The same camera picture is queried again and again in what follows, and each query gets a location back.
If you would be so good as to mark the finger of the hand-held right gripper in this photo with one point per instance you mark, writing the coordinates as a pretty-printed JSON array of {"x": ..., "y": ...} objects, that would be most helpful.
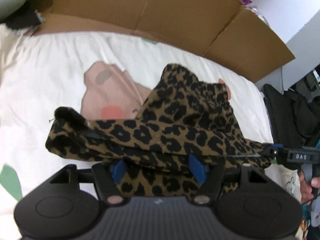
[{"x": 271, "y": 150}]

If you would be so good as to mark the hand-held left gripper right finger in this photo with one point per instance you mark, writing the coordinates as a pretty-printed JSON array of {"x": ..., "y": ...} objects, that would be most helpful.
[{"x": 197, "y": 172}]

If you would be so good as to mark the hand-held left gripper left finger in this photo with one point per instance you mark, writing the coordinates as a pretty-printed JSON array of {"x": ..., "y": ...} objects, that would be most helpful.
[{"x": 118, "y": 171}]

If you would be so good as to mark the leopard print garment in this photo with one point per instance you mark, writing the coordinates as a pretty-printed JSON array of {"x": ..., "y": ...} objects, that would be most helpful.
[{"x": 187, "y": 120}]

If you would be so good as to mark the folded black clothes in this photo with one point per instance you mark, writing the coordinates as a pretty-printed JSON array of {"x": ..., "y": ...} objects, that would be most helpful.
[{"x": 282, "y": 115}]

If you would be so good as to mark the person's right hand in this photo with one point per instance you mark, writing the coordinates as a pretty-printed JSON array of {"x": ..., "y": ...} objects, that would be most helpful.
[{"x": 306, "y": 190}]

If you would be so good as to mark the black bag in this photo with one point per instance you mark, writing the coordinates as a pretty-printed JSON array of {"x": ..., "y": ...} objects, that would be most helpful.
[{"x": 305, "y": 110}]

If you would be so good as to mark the teal printed cloth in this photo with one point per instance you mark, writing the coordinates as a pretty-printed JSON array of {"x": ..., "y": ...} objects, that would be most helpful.
[{"x": 310, "y": 217}]

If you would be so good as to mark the cream bear printed blanket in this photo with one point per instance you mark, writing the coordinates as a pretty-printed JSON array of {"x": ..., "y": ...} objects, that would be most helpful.
[{"x": 50, "y": 67}]

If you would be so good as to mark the flat brown cardboard sheet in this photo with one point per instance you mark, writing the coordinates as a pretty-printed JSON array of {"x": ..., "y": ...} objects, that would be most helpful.
[{"x": 175, "y": 12}]

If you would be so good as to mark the small black cloth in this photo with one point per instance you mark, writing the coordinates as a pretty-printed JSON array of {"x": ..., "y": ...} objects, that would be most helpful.
[{"x": 25, "y": 21}]

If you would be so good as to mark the grey neck pillow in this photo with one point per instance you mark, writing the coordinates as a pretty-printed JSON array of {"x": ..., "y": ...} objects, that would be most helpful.
[{"x": 12, "y": 2}]

